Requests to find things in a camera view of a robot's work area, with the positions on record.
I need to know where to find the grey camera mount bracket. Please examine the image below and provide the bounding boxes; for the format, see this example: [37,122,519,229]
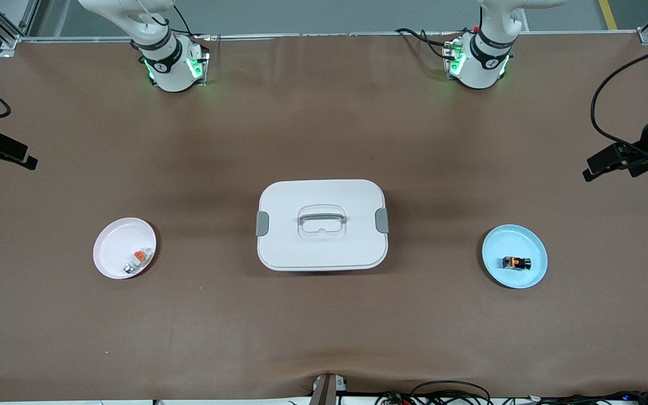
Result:
[310,373,348,405]

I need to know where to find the white lidded box grey clips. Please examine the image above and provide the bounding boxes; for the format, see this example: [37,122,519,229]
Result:
[255,179,390,272]

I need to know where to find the white switch with orange block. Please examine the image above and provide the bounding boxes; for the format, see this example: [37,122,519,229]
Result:
[123,247,152,275]

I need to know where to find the metal table edge rail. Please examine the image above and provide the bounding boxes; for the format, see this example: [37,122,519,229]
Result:
[17,29,648,43]

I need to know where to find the black right arm base cable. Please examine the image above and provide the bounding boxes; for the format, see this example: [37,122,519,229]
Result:
[173,4,196,37]

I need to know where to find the black left arm base cable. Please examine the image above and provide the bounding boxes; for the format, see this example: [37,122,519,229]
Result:
[395,27,462,60]

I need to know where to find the light blue round plate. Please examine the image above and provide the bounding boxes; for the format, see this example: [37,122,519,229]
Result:
[481,224,548,289]

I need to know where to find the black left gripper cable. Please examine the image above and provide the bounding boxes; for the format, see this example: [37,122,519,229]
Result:
[590,38,648,152]

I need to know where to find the black cable loop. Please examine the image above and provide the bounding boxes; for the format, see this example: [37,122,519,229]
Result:
[411,381,492,405]

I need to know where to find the brown table mat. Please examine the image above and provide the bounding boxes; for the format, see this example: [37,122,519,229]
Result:
[0,31,648,403]

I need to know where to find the pink round plate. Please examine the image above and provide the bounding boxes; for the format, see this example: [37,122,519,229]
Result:
[93,218,158,280]

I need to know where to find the black arm base cable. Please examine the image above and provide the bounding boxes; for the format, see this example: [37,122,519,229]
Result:
[395,27,462,60]
[173,4,196,37]

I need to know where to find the black orange push button switch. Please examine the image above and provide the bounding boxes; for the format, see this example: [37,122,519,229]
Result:
[497,256,532,272]

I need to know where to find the black cable bundle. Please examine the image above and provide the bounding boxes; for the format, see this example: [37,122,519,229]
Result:
[526,390,648,405]

